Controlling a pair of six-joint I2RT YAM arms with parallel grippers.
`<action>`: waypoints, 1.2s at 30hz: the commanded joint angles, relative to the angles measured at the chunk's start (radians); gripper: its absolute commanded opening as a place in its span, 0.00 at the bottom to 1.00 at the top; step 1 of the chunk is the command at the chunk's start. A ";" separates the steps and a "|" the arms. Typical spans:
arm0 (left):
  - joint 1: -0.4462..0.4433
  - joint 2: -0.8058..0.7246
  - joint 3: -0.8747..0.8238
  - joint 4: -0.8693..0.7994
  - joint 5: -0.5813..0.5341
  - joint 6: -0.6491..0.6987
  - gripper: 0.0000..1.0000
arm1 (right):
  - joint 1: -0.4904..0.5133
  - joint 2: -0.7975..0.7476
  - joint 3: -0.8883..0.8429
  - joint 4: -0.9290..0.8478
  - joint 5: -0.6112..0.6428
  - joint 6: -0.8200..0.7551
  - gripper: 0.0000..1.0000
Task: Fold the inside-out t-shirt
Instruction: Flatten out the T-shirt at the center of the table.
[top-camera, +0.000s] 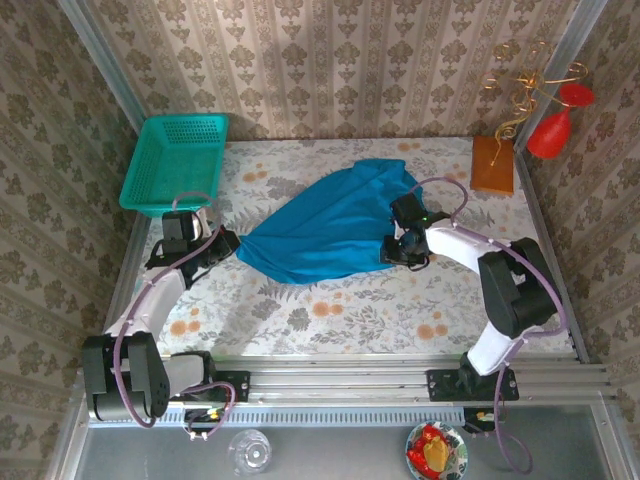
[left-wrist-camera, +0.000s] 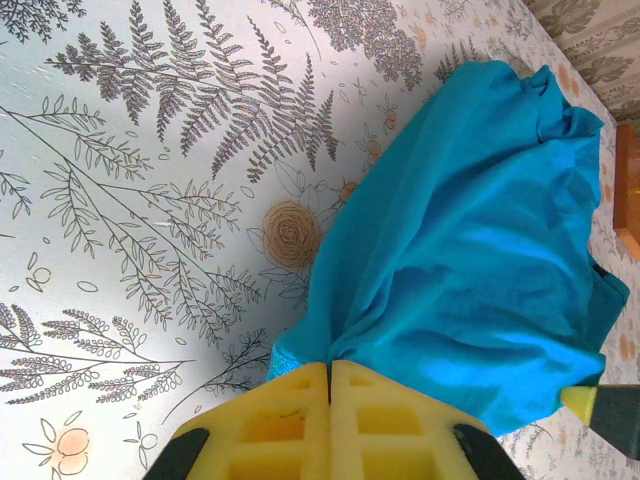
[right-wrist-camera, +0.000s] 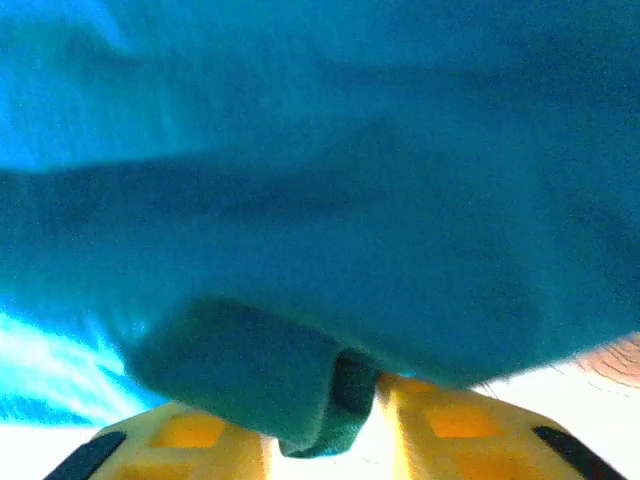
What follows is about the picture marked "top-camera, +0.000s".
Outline teal plastic basket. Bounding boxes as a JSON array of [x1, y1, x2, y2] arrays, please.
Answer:
[[118, 113, 230, 219]]

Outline aluminium corner post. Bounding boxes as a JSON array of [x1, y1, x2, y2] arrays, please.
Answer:
[[57, 0, 150, 135], [514, 0, 609, 149]]

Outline yellow toy food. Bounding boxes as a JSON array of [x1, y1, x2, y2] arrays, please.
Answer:
[[423, 435, 450, 471]]

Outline aluminium frame rail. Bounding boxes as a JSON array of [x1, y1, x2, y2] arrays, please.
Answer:
[[73, 353, 615, 407]]

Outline aluminium table side rail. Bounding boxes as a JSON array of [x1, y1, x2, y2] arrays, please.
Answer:
[[514, 149, 591, 364], [94, 214, 151, 366]]

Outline blue t-shirt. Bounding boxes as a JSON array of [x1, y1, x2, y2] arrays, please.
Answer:
[[235, 158, 432, 287]]

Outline clear drinking glass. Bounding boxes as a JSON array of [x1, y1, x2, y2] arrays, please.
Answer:
[[228, 428, 274, 477]]

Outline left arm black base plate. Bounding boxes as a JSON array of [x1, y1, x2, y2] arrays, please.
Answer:
[[169, 369, 251, 404]]

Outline patterned bowl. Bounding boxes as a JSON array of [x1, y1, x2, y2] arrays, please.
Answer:
[[404, 419, 470, 480]]

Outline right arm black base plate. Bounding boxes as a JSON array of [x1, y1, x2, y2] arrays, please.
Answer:
[[425, 368, 520, 403]]

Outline brown wooden block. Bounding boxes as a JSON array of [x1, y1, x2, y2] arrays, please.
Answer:
[[469, 134, 516, 197]]

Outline floral table mat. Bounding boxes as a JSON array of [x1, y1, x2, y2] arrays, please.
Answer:
[[117, 137, 574, 357]]

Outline red plastic wine glass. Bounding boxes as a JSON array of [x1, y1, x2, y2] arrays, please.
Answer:
[[525, 82, 597, 161]]

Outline red toy food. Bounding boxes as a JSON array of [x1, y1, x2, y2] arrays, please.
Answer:
[[407, 424, 451, 474]]

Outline gold wire stand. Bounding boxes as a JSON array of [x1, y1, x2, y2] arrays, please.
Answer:
[[479, 39, 590, 169]]

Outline black connector box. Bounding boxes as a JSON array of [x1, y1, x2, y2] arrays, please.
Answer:
[[182, 407, 226, 441], [462, 407, 506, 436]]

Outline grey slotted cable duct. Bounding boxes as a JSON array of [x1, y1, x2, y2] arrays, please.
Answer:
[[87, 404, 467, 429]]

